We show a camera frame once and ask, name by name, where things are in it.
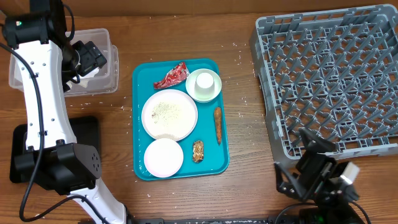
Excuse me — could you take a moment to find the white bowl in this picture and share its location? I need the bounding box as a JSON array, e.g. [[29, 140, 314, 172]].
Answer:
[[185, 68, 222, 103]]

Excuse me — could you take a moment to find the white napkin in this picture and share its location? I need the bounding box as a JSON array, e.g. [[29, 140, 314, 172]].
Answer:
[[67, 68, 100, 89]]

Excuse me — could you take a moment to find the brown granola bar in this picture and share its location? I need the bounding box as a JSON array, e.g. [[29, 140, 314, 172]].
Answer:
[[193, 141, 204, 163]]

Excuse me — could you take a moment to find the black tray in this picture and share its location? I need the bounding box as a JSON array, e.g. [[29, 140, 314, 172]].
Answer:
[[9, 116, 101, 184]]

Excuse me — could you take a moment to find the red snack wrapper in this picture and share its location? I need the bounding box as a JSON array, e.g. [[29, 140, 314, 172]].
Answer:
[[154, 62, 190, 90]]

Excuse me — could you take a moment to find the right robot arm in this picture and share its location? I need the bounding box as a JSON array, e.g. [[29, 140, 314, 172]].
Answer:
[[273, 128, 371, 224]]

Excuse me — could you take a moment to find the gray dishwasher rack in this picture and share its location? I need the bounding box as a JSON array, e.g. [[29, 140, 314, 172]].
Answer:
[[249, 4, 397, 167]]

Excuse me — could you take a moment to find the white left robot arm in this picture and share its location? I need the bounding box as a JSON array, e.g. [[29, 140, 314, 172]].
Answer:
[[1, 1, 134, 223]]

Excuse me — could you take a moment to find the white cup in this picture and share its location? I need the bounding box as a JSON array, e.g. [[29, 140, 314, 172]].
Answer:
[[195, 73, 215, 95]]

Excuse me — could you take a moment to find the clear plastic bin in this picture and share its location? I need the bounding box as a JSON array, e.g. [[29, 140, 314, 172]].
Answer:
[[16, 28, 119, 98]]

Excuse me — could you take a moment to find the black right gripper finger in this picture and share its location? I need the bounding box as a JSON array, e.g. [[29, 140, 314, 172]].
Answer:
[[274, 162, 311, 201], [299, 128, 336, 152]]

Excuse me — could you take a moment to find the teal plastic tray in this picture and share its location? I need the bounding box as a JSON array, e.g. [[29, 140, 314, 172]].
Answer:
[[132, 60, 229, 181]]

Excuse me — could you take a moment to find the orange carrot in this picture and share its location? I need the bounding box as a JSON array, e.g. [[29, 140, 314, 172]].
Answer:
[[214, 107, 222, 145]]

